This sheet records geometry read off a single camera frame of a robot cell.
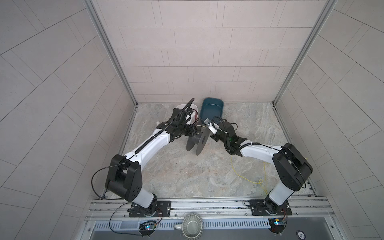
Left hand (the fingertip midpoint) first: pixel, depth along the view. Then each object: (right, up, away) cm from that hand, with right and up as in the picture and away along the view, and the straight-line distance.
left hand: (198, 127), depth 83 cm
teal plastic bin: (+10, +13, +33) cm, 36 cm away
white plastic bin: (-4, +4, +22) cm, 23 cm away
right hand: (+7, +1, +6) cm, 10 cm away
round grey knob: (-3, -43, -16) cm, 47 cm away
